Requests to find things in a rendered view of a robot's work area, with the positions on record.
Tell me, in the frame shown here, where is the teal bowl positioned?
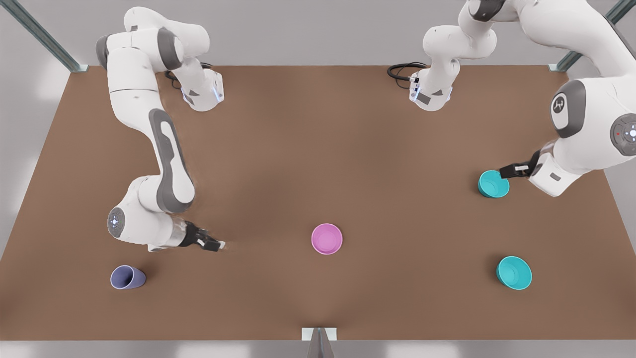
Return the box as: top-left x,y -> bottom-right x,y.
496,256 -> 533,290
478,170 -> 510,198

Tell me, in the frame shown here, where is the black cable loop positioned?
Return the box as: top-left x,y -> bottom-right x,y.
387,62 -> 429,90
165,62 -> 213,91

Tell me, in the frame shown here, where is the purple cup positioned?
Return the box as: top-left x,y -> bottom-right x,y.
110,265 -> 147,290

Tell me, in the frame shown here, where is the pink bowl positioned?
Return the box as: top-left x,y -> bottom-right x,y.
312,223 -> 343,255

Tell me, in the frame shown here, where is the silver frame post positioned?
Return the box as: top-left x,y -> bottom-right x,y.
548,0 -> 636,73
0,0 -> 89,73
302,327 -> 337,358

